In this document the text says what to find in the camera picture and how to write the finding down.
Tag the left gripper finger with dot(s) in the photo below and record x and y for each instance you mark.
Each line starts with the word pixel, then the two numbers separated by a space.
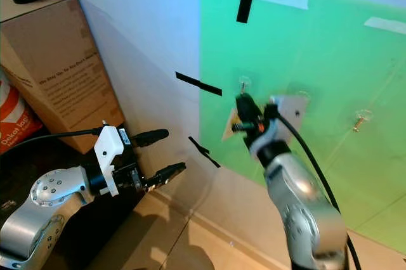
pixel 165 176
pixel 149 137

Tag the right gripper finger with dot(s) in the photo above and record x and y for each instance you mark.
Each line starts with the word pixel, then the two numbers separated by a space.
pixel 247 109

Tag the beige key tag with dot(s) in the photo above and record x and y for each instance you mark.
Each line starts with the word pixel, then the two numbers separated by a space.
pixel 230 127

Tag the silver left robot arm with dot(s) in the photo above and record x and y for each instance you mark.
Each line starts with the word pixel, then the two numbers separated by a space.
pixel 57 191

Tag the clear adhesive metal hook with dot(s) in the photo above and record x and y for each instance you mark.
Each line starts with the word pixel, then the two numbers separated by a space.
pixel 301 94
pixel 361 120
pixel 244 82

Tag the short black tape piece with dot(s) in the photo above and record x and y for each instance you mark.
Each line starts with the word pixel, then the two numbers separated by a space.
pixel 203 150

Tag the thin black tape strip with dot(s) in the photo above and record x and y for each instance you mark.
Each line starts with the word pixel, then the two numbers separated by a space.
pixel 214 162

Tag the wide black tape strip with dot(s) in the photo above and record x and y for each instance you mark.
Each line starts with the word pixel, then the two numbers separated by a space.
pixel 198 84

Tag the green plastic board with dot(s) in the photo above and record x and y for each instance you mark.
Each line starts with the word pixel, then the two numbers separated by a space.
pixel 323 54

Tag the brown cardboard box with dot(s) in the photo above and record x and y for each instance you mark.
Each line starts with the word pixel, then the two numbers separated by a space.
pixel 63 67

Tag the orange white plastic bag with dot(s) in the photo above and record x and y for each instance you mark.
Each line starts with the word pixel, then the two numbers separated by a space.
pixel 16 118

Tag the white masking tape strip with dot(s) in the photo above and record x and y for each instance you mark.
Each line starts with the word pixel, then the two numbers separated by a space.
pixel 387 25

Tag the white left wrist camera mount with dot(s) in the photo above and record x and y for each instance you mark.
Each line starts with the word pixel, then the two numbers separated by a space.
pixel 106 149

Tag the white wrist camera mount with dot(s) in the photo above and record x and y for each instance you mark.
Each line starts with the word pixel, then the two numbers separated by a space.
pixel 288 110
pixel 106 149

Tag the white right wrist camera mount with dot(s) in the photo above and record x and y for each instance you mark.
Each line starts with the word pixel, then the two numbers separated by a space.
pixel 288 110

